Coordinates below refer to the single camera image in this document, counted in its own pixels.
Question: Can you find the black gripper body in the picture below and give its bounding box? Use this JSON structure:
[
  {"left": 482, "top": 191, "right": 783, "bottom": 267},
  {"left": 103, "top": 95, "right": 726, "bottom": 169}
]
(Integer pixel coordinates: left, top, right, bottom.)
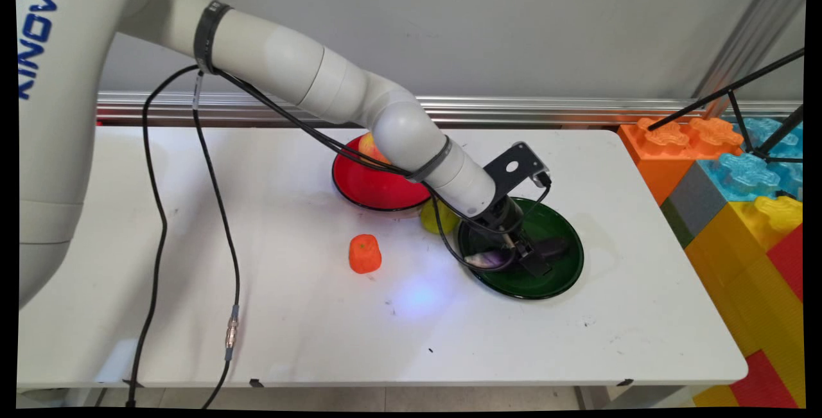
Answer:
[{"left": 468, "top": 196, "right": 526, "bottom": 253}]

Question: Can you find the purple toy eggplant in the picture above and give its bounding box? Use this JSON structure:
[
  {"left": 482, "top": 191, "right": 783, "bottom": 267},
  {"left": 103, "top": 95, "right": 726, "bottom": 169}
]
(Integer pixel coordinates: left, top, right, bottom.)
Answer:
[{"left": 464, "top": 236, "right": 571, "bottom": 272}]

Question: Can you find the green plate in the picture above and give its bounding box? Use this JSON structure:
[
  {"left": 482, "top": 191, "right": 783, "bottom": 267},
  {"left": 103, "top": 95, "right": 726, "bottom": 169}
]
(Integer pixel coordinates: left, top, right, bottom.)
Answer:
[{"left": 458, "top": 196, "right": 586, "bottom": 300}]

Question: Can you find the green toy pear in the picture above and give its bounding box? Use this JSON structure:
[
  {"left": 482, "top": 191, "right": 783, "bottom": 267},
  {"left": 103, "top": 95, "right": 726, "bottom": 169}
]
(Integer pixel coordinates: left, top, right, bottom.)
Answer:
[{"left": 420, "top": 200, "right": 460, "bottom": 236}]

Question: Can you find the red plate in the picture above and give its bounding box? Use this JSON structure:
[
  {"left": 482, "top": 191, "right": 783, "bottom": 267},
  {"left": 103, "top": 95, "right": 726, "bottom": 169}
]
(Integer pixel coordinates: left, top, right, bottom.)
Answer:
[{"left": 331, "top": 134, "right": 432, "bottom": 212}]

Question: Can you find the orange toy carrot chunk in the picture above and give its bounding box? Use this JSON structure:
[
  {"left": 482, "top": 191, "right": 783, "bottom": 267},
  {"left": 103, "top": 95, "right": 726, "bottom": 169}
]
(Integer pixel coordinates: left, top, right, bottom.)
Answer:
[{"left": 349, "top": 234, "right": 383, "bottom": 275}]

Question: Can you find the red yellow toy apple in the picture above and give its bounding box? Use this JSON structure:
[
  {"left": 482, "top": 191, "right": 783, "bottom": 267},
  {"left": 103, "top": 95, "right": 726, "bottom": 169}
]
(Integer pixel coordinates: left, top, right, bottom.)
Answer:
[{"left": 358, "top": 133, "right": 390, "bottom": 166}]

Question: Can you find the orange giant toy brick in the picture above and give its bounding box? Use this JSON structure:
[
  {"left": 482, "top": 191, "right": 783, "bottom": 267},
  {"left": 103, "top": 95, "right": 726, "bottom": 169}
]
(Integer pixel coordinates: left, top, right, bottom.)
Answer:
[{"left": 618, "top": 117, "right": 746, "bottom": 207}]

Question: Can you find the grey table leg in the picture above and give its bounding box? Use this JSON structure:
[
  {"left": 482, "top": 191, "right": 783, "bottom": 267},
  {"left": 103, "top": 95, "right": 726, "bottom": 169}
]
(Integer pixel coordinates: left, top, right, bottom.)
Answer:
[{"left": 573, "top": 385, "right": 694, "bottom": 410}]

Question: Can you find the grey giant toy brick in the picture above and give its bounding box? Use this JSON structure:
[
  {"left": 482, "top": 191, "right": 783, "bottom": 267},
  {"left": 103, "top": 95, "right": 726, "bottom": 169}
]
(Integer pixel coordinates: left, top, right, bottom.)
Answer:
[{"left": 660, "top": 161, "right": 730, "bottom": 249}]

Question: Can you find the yellow giant toy brick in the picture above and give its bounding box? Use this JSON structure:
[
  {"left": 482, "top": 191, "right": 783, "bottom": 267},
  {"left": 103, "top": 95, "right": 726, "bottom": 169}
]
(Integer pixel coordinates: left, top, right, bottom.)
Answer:
[{"left": 684, "top": 196, "right": 807, "bottom": 407}]

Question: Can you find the blue giant toy brick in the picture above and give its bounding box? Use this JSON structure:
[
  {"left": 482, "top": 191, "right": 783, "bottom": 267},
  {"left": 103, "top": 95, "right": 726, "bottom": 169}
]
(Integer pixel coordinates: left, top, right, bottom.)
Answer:
[{"left": 697, "top": 118, "right": 804, "bottom": 204}]

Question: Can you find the black tripod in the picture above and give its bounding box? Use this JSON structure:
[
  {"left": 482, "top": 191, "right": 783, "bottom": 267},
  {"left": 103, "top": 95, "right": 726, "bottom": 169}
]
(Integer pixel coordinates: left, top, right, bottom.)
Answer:
[{"left": 647, "top": 49, "right": 805, "bottom": 166}]

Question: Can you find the slanted aluminium profile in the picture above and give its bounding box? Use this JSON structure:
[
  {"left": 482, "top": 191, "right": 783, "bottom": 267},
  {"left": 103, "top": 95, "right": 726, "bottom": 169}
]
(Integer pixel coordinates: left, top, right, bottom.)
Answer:
[{"left": 690, "top": 0, "right": 807, "bottom": 120}]

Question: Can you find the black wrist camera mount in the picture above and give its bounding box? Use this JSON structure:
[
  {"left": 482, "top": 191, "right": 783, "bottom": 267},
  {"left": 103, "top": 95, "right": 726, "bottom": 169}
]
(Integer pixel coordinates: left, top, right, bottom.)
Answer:
[{"left": 482, "top": 141, "right": 554, "bottom": 200}]

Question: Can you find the black velcro cable strap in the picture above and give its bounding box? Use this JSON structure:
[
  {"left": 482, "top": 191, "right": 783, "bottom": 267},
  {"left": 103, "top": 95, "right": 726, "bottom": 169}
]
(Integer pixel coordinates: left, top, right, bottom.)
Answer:
[
  {"left": 406, "top": 135, "right": 454, "bottom": 184},
  {"left": 193, "top": 0, "right": 233, "bottom": 76}
]

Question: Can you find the horizontal aluminium rail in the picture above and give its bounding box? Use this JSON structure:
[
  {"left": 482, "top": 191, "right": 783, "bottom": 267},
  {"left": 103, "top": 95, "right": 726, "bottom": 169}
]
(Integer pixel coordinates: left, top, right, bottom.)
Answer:
[{"left": 96, "top": 90, "right": 803, "bottom": 128}]

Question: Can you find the black cable with silver connector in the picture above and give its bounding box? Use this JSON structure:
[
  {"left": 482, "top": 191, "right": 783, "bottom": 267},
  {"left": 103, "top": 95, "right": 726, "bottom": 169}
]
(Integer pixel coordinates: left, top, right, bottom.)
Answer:
[{"left": 191, "top": 66, "right": 553, "bottom": 410}]

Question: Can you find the plain black cable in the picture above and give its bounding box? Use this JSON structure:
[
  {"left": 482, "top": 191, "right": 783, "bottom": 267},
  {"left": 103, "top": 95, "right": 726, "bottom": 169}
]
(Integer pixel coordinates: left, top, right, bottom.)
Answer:
[{"left": 125, "top": 64, "right": 553, "bottom": 408}]

